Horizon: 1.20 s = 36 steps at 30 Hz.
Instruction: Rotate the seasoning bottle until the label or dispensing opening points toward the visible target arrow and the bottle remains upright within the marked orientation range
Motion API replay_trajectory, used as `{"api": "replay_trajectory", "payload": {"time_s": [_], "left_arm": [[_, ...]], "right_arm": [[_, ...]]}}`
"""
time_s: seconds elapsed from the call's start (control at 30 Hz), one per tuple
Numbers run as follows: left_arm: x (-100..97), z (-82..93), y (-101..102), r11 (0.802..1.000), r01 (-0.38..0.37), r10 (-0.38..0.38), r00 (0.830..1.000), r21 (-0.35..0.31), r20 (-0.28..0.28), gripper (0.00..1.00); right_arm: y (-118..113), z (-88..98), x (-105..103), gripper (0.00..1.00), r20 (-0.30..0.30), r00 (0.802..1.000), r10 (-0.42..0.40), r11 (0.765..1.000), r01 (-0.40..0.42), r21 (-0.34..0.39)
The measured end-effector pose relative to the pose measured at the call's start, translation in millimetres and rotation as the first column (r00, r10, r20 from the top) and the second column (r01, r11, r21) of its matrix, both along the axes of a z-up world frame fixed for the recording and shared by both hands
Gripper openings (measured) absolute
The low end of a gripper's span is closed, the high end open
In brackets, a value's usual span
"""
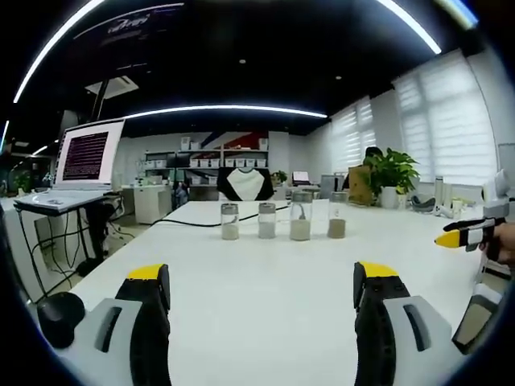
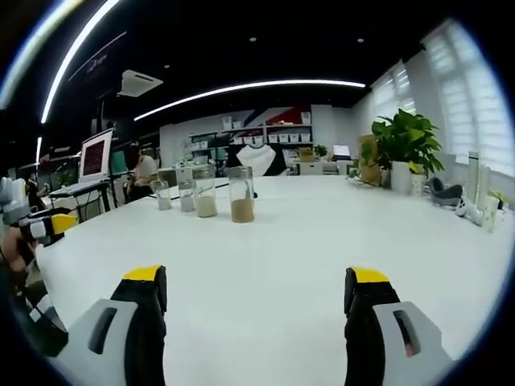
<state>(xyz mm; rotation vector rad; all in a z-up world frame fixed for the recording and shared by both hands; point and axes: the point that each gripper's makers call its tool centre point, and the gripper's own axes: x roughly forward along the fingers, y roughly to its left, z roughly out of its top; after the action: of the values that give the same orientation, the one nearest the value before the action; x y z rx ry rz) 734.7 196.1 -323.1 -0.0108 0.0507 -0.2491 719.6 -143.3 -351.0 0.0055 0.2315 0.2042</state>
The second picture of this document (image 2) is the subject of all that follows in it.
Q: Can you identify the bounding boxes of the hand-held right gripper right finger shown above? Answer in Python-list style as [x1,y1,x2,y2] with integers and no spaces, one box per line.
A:
[344,265,456,386]

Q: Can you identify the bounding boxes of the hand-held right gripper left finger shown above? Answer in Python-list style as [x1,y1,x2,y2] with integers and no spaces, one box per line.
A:
[47,264,168,386]

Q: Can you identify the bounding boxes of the short seasoning bottle white powder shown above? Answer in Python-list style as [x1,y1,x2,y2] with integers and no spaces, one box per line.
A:
[154,179,174,211]

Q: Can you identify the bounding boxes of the seasoning bottle with grey powder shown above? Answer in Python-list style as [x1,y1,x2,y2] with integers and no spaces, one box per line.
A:
[176,167,197,213]

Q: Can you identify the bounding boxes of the seasoning bottle with beige powder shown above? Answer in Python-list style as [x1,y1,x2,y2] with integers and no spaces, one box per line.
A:
[192,163,219,219]

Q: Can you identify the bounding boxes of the seasoning bottle with brown powder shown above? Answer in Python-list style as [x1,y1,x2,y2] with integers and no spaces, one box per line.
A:
[228,165,256,224]

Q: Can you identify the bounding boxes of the person's left hand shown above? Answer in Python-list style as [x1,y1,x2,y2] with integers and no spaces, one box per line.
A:
[0,227,39,297]

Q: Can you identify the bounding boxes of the laptop on stand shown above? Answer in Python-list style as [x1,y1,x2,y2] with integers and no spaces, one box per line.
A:
[77,127,115,183]

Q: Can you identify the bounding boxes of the black white checkered object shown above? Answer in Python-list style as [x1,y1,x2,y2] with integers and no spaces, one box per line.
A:
[22,292,70,359]

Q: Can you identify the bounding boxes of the teal chair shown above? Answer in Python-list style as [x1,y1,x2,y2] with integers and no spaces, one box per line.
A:
[109,149,130,179]

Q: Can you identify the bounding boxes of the grey curved holder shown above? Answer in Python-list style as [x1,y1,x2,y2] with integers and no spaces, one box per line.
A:
[426,175,464,208]

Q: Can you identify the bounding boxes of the white game controller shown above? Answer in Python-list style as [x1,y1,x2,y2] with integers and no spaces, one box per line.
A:
[455,191,484,225]

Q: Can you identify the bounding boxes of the small yellow-green potted plant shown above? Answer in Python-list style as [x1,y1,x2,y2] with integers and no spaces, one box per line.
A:
[408,160,434,197]

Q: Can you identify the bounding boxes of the long curved ceiling light strip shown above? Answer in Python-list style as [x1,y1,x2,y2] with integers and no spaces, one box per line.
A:
[134,79,367,122]
[39,0,122,125]

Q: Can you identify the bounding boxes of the brown paper bag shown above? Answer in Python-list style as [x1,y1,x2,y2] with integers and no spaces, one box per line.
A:
[356,133,382,187]

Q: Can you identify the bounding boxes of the ceiling air conditioner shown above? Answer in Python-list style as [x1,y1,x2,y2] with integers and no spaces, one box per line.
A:
[117,68,164,99]

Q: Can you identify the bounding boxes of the small plant in white pot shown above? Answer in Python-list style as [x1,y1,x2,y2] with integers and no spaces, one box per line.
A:
[482,189,512,234]

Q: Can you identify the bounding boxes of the open laptop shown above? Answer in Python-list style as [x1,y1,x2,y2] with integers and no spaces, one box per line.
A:
[331,143,352,162]

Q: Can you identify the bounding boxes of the tall white device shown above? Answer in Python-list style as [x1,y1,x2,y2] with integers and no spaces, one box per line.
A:
[466,150,492,207]

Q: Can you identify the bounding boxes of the large green potted plant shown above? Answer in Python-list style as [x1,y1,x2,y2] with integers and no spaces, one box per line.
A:
[371,107,446,195]

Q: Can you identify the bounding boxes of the white and black cloth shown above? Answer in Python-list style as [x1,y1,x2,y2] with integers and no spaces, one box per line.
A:
[234,143,279,178]

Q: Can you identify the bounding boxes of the white storage shelf with bins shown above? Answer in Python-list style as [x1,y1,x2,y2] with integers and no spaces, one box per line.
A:
[187,111,315,178]

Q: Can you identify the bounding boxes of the window blinds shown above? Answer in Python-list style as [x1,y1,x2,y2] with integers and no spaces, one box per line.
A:
[370,18,515,180]

